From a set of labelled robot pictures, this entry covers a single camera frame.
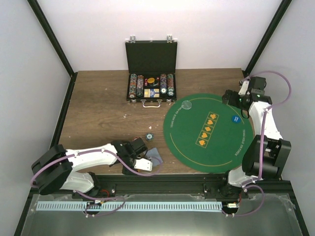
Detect blue small blind button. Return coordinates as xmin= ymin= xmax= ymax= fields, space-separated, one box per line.
xmin=231 ymin=115 xmax=242 ymax=123

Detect blue poker chip stack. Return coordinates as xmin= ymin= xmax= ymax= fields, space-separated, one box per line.
xmin=145 ymin=133 xmax=154 ymax=142

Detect clear dealer button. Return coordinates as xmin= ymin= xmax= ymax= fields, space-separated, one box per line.
xmin=181 ymin=100 xmax=192 ymax=110

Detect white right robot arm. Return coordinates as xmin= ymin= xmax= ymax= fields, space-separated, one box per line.
xmin=219 ymin=75 xmax=291 ymax=198

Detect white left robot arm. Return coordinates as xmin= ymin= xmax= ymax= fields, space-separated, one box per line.
xmin=31 ymin=138 xmax=153 ymax=199

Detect grey playing card deck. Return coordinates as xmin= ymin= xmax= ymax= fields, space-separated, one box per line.
xmin=146 ymin=147 xmax=163 ymax=167

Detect round green poker mat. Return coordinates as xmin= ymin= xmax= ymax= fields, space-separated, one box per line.
xmin=163 ymin=93 xmax=254 ymax=174

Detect chip row far right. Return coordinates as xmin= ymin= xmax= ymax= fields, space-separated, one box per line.
xmin=167 ymin=74 xmax=175 ymax=96

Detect chip row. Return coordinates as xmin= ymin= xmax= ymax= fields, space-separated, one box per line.
xmin=160 ymin=74 xmax=167 ymax=94
xmin=167 ymin=74 xmax=175 ymax=96
xmin=128 ymin=74 xmax=137 ymax=98
xmin=136 ymin=75 xmax=144 ymax=97

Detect light blue slotted strip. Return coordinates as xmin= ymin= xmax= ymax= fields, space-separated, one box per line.
xmin=35 ymin=201 xmax=222 ymax=212

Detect boxed card decks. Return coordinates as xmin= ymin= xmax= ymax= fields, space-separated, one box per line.
xmin=144 ymin=88 xmax=160 ymax=98

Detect chip row far left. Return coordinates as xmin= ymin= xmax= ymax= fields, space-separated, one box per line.
xmin=128 ymin=74 xmax=137 ymax=98

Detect yellow dealer chip in case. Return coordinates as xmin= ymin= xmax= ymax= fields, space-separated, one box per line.
xmin=147 ymin=78 xmax=155 ymax=83

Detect black poker chip case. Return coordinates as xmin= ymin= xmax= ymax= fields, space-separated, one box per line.
xmin=125 ymin=35 xmax=178 ymax=108

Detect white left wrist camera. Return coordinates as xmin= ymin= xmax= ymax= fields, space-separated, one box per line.
xmin=134 ymin=158 xmax=153 ymax=172

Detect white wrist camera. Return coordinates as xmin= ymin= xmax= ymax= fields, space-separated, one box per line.
xmin=238 ymin=79 xmax=250 ymax=96
xmin=134 ymin=158 xmax=153 ymax=172

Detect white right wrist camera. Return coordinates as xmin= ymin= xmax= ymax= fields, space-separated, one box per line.
xmin=238 ymin=79 xmax=250 ymax=96

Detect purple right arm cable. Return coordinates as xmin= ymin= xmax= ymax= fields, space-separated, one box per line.
xmin=233 ymin=70 xmax=293 ymax=217

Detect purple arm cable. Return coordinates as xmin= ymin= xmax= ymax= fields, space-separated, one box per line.
xmin=233 ymin=70 xmax=293 ymax=217
xmin=30 ymin=148 xmax=163 ymax=217

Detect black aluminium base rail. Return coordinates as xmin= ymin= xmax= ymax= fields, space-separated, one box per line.
xmin=71 ymin=173 xmax=291 ymax=200

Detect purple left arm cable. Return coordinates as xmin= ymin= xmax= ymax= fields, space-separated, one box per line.
xmin=30 ymin=148 xmax=163 ymax=217

